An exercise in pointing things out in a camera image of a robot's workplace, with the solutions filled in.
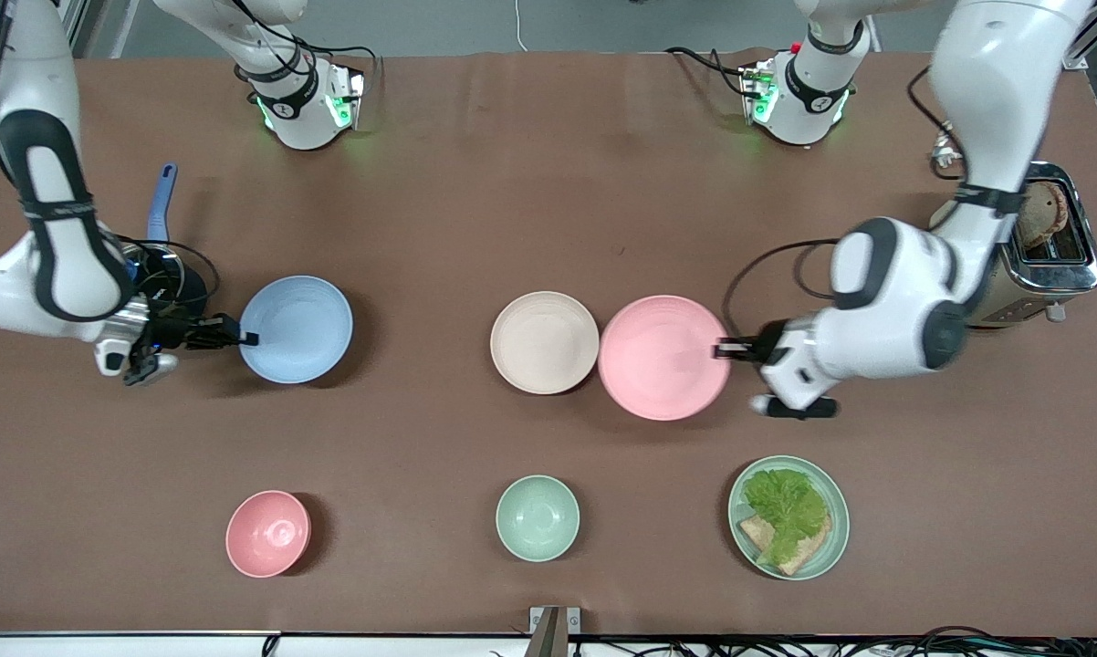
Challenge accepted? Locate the dark pot with blue handle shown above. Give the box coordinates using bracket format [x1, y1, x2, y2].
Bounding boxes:
[131, 162, 210, 320]

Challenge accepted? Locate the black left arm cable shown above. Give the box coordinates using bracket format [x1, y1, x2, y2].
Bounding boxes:
[721, 238, 843, 340]

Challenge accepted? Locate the flat toast slice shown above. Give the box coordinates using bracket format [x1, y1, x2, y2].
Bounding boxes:
[739, 513, 832, 577]

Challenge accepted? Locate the metal bracket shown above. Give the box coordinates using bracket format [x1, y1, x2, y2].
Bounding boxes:
[529, 607, 581, 657]

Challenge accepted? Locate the black toaster cable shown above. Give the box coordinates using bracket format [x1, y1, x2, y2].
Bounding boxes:
[906, 64, 969, 183]

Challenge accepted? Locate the green plate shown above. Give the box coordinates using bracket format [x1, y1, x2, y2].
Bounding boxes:
[728, 455, 851, 581]

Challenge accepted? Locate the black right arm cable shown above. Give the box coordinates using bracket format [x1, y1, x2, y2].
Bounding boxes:
[113, 235, 222, 316]

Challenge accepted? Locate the green lettuce leaf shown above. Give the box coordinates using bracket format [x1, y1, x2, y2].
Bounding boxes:
[743, 468, 830, 565]

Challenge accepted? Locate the green deep bowl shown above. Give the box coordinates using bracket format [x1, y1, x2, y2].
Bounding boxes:
[496, 474, 580, 562]

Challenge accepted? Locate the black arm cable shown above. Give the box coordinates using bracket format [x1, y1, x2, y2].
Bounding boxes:
[721, 238, 843, 340]
[113, 235, 222, 316]

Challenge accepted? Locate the pink deep bowl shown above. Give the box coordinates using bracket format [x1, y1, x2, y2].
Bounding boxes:
[225, 490, 312, 579]

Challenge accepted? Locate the beige chrome toaster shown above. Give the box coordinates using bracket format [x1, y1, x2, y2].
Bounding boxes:
[932, 162, 1097, 329]

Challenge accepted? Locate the beige shallow bowl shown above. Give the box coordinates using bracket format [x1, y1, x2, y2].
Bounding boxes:
[490, 291, 601, 396]

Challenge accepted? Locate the black floor cable bundle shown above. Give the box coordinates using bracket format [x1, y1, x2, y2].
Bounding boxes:
[567, 625, 1097, 657]

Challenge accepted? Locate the pink shallow bowl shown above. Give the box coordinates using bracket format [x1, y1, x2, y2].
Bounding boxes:
[598, 295, 732, 422]

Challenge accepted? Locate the round brown bread slice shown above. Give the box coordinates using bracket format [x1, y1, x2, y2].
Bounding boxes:
[1019, 181, 1070, 249]

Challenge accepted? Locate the blue shallow bowl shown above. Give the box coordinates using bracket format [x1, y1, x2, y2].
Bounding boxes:
[238, 276, 354, 385]

